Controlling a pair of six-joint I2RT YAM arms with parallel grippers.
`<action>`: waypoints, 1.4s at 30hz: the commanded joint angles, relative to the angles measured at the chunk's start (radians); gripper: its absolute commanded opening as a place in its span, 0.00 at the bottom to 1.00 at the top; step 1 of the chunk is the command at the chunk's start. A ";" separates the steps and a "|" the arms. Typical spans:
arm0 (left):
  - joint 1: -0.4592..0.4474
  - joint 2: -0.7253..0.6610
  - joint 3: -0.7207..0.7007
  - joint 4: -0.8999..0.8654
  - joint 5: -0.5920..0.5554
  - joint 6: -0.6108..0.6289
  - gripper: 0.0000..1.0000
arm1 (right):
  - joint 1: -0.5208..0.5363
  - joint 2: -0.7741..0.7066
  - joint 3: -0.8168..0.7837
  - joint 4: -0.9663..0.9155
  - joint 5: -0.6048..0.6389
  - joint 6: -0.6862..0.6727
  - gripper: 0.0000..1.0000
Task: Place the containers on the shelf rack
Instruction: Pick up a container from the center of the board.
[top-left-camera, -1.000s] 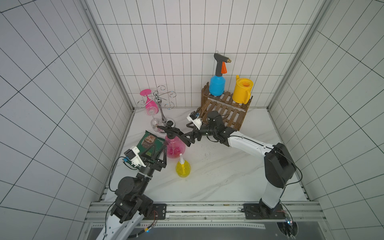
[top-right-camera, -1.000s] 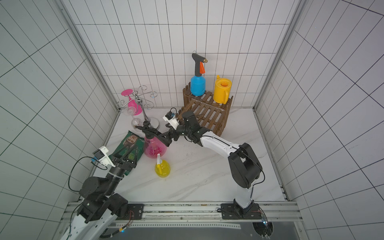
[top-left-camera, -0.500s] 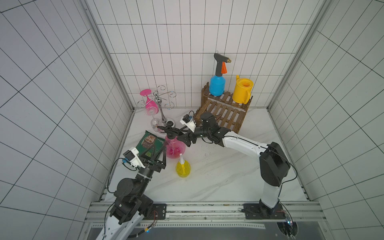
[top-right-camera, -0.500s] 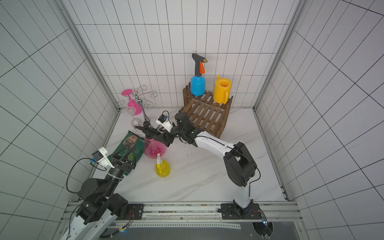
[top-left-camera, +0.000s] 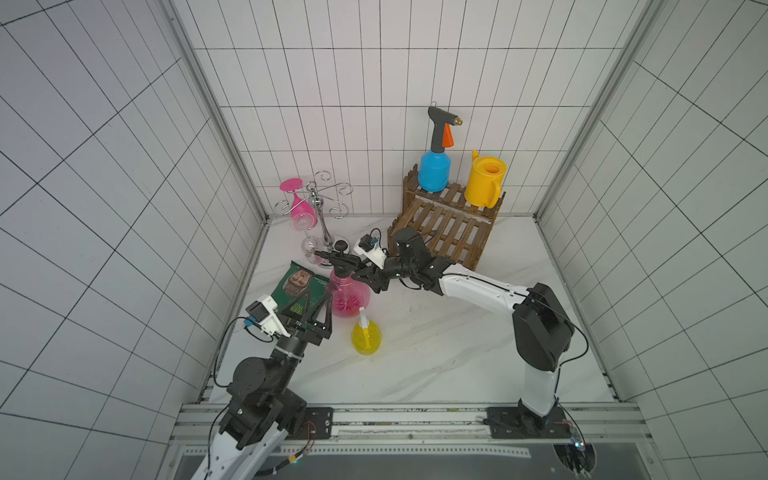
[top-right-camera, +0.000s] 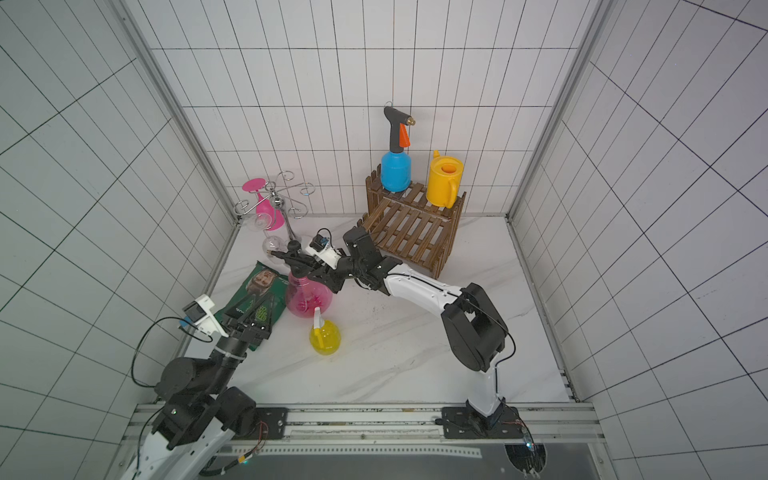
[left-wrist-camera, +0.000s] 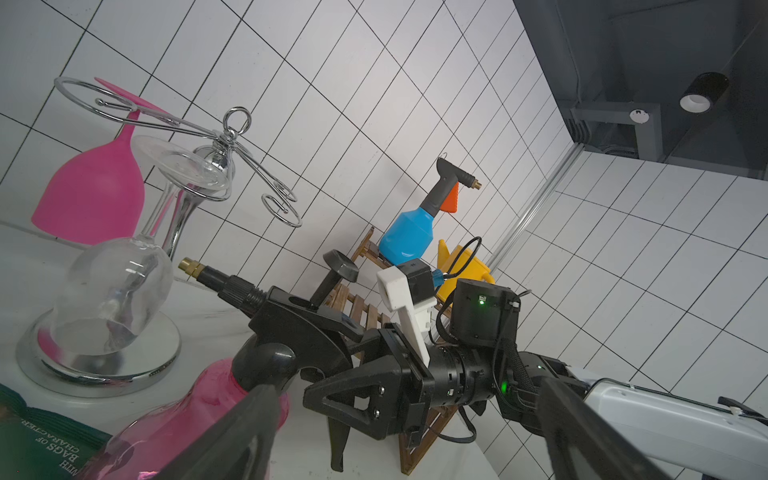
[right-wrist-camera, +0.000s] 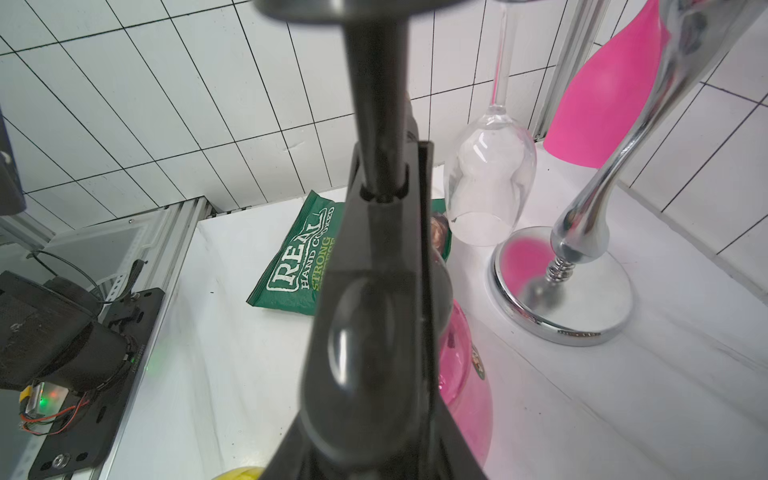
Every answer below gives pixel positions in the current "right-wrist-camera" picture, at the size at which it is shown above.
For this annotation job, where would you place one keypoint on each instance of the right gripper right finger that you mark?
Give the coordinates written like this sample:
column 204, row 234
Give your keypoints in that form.
column 452, row 458

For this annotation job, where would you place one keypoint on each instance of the clear wine glass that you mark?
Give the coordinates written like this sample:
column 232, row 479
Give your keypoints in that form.
column 488, row 179

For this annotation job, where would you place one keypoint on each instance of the pink wine glass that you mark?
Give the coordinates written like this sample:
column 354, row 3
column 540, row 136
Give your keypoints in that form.
column 607, row 95

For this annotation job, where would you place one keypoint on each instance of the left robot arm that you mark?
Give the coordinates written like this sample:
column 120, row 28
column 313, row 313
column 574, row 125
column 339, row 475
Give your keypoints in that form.
column 50, row 333

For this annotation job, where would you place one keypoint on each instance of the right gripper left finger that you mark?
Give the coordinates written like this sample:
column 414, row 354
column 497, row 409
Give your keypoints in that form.
column 296, row 457

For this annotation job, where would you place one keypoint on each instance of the pink pump sprayer bottle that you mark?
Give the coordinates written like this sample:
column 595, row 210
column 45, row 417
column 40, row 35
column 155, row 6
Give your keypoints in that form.
column 370, row 378

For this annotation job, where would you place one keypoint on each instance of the green chips bag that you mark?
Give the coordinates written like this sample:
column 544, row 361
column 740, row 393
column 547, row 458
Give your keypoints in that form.
column 331, row 244

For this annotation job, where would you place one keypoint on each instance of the aluminium mounting rail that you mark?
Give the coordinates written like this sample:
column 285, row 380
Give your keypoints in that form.
column 114, row 260

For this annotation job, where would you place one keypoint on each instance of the chrome wine glass rack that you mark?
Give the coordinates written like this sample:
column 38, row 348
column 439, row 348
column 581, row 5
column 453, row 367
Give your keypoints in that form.
column 560, row 282

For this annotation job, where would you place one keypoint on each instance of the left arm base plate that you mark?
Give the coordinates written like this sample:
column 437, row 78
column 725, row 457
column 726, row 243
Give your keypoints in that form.
column 83, row 437

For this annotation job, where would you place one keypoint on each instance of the small yellow spray bottle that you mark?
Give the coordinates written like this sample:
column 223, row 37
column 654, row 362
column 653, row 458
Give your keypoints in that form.
column 242, row 473

